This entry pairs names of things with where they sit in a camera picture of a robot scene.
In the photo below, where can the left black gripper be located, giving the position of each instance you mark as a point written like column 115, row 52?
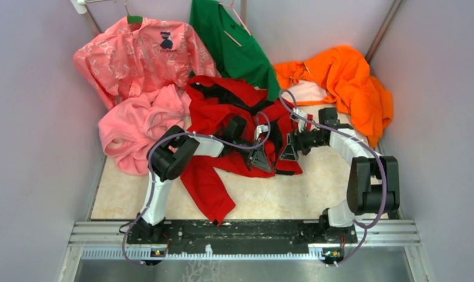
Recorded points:
column 259, row 160

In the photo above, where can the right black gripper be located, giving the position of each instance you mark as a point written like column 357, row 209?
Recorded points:
column 289, row 153

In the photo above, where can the red jacket black lining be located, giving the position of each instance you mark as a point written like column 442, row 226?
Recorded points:
column 220, row 103

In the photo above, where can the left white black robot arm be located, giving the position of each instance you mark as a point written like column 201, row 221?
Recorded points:
column 168, row 158

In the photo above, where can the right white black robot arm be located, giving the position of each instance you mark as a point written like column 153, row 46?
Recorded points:
column 373, row 178

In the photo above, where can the pink patterned bear jacket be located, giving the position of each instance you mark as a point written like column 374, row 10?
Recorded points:
column 131, row 58

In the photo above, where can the orange garment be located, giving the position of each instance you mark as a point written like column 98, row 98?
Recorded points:
column 341, row 76

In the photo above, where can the green shirt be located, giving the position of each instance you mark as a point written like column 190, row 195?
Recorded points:
column 236, row 53

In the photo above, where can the plain pink garment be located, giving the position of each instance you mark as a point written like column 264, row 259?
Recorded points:
column 130, row 129

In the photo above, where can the pink clothes hanger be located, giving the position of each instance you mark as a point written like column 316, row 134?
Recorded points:
column 239, row 18

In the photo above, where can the green clothes hanger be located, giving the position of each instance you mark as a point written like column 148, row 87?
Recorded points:
column 132, row 19

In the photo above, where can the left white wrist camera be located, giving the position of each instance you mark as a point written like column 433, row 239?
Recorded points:
column 261, row 133

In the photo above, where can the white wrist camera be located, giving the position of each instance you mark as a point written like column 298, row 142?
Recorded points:
column 300, row 117
column 261, row 133

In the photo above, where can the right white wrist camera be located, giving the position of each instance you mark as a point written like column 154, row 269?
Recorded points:
column 300, row 117

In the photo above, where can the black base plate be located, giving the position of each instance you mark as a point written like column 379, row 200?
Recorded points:
column 241, row 237

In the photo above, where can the aluminium frame rail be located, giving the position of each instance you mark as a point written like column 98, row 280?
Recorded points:
column 387, row 233

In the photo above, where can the white toothed cable strip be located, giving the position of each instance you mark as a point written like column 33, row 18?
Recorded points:
column 154, row 254

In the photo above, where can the metal corner post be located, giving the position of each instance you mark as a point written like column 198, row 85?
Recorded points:
column 383, row 29

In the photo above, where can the white rail bracket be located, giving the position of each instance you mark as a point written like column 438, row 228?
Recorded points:
column 81, row 6

